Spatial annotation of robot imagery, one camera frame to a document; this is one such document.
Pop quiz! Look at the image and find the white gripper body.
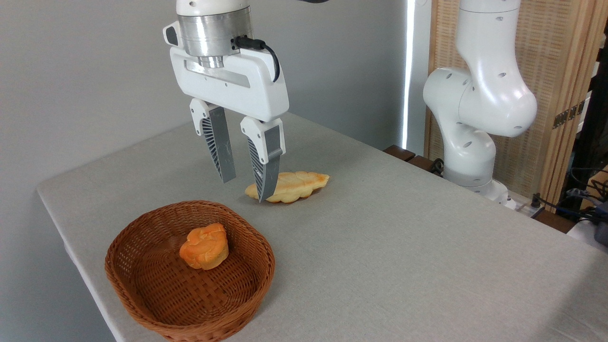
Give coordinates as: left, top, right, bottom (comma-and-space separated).
162, 21, 290, 123

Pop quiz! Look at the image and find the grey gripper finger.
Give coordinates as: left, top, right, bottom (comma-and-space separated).
189, 98, 237, 184
239, 116, 286, 203

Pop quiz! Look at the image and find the round orange bread bun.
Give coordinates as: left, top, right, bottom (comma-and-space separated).
179, 222, 230, 271

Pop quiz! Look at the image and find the brown wicker basket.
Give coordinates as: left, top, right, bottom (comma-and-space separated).
104, 199, 276, 342

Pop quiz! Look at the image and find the brass screen hinge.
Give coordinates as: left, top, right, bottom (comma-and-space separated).
552, 100, 586, 130

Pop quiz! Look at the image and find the long pale braided bread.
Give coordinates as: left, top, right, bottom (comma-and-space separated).
245, 171, 331, 204

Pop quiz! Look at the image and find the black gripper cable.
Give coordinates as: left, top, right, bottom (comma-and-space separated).
231, 35, 281, 83

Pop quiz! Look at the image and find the black cable bundle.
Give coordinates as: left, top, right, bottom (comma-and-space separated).
528, 166, 608, 225

